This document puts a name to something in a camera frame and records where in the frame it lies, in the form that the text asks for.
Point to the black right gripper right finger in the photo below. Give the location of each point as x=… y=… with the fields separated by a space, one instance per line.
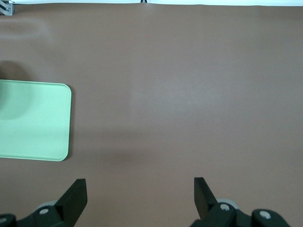
x=203 y=201

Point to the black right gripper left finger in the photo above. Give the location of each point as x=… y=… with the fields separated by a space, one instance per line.
x=71 y=201

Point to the light green rectangular tray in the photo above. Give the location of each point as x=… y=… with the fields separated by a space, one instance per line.
x=35 y=123

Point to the metal table edge clamp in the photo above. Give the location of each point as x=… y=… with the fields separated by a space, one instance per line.
x=6 y=8

